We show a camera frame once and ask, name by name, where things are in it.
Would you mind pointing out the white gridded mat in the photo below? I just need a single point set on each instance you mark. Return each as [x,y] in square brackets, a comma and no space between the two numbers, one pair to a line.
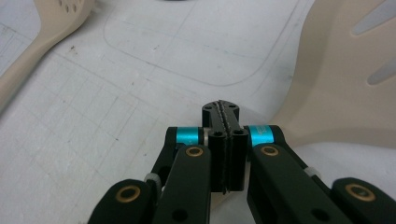
[124,93]

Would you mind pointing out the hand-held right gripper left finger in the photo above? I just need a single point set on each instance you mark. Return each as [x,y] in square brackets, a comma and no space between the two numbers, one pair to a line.
[218,155]

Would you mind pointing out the beige perforated skimmer spoon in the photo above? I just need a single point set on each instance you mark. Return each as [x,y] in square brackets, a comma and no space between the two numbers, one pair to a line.
[40,40]

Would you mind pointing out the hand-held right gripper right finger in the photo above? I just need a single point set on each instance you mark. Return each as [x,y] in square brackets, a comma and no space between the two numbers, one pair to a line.
[238,161]

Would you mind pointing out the beige slotted spatula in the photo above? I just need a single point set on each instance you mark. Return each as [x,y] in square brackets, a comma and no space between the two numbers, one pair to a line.
[327,93]

